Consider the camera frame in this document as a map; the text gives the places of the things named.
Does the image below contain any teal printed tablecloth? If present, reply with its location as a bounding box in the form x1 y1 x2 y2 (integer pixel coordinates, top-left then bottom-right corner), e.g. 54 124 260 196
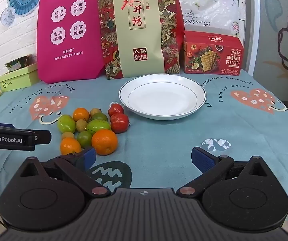
0 69 288 231

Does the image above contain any red patterned gift bag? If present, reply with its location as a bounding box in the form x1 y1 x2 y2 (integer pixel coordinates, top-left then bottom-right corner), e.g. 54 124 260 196
96 0 186 80

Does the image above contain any small kiwi fruit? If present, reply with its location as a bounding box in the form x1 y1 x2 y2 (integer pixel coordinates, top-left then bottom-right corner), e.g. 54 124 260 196
76 119 87 132

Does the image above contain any green patterned tin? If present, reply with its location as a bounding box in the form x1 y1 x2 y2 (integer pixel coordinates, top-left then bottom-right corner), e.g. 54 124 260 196
4 54 38 72

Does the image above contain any red cracker box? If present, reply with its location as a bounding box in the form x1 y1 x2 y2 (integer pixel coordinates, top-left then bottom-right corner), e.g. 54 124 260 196
183 30 245 76

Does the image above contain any light green box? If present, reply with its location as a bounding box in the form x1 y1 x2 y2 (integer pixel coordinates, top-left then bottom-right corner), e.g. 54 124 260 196
0 64 39 92

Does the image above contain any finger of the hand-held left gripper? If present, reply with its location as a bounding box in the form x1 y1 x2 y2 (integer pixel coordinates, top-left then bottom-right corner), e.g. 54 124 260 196
34 130 52 145

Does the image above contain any red apple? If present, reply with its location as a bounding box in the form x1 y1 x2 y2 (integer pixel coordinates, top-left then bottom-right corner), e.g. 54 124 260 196
108 104 124 116
110 113 129 134

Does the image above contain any pink tote bag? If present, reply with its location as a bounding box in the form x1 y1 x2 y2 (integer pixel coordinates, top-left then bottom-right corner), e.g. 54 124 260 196
37 0 105 84

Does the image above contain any small pale paper fan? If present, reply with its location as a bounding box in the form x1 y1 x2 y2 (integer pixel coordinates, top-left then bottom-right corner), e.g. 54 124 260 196
1 6 16 27

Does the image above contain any small orange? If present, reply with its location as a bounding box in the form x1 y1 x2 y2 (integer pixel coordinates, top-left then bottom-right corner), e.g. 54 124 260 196
60 137 82 155
73 108 90 122

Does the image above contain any white plate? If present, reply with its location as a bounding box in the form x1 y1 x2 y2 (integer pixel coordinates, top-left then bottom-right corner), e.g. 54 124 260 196
119 74 207 120

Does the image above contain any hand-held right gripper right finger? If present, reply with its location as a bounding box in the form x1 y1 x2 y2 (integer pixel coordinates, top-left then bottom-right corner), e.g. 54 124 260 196
176 146 271 197

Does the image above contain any large green mango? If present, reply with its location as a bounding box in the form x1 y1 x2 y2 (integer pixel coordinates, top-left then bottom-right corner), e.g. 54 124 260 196
86 119 112 135

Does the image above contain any white metal frame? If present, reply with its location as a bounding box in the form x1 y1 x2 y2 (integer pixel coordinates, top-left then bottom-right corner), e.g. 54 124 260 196
243 0 257 71

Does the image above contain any white floral plastic bag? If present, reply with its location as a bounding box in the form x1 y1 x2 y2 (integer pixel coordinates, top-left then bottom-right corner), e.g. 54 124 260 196
173 0 247 38

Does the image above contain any green apple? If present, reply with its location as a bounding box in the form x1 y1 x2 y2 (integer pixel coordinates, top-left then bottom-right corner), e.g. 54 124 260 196
77 131 93 148
57 115 77 133
91 113 108 122

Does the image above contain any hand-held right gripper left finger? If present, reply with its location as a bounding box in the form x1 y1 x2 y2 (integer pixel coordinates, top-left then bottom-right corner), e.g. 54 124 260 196
19 147 112 198

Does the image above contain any large orange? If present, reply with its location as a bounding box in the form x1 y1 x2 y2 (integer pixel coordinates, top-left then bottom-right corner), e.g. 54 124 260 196
92 130 118 155

